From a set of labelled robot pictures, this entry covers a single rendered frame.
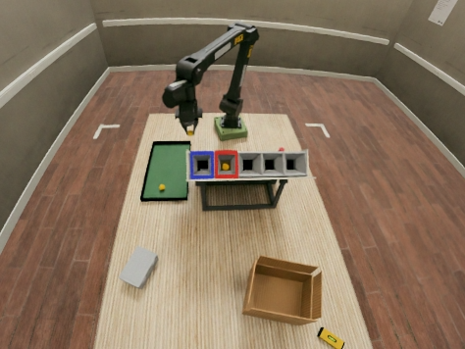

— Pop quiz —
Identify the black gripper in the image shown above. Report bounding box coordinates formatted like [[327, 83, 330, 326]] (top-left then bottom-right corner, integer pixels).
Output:
[[175, 99, 203, 135]]

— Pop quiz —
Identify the brown cardboard box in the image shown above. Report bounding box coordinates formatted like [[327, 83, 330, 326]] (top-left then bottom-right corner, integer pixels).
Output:
[[242, 255, 323, 325]]

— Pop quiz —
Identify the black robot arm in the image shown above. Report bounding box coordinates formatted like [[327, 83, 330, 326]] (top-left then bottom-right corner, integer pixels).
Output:
[[163, 22, 259, 128]]

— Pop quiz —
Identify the yellow pocket level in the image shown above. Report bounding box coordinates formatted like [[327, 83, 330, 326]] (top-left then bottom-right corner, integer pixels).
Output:
[[317, 327, 345, 349]]

